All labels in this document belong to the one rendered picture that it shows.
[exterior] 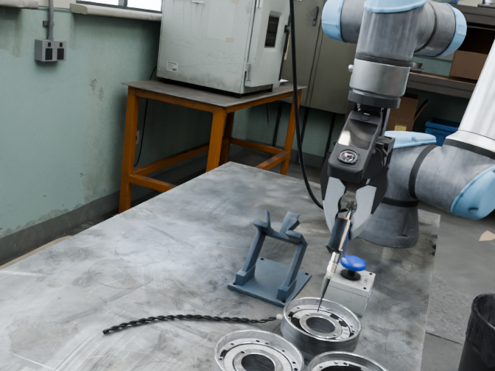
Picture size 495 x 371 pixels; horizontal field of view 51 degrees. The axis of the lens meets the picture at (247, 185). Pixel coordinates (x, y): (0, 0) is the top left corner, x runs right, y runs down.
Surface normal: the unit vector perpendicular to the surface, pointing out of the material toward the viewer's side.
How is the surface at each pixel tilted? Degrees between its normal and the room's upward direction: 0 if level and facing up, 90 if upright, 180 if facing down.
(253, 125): 90
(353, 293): 90
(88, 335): 0
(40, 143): 90
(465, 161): 75
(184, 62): 90
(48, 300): 0
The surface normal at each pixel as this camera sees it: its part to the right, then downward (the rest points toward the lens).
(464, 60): -0.41, 0.08
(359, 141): -0.06, -0.67
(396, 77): 0.33, 0.33
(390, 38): -0.16, 0.29
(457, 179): -0.63, -0.20
